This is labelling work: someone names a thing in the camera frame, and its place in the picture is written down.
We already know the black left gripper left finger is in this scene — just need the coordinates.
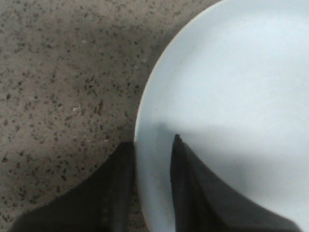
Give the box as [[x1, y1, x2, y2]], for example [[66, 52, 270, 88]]
[[10, 142, 135, 232]]

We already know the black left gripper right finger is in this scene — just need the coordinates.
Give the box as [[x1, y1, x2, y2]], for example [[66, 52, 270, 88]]
[[170, 134, 300, 232]]

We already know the white round plate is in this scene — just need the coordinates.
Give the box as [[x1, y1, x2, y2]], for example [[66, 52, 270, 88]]
[[135, 0, 309, 232]]

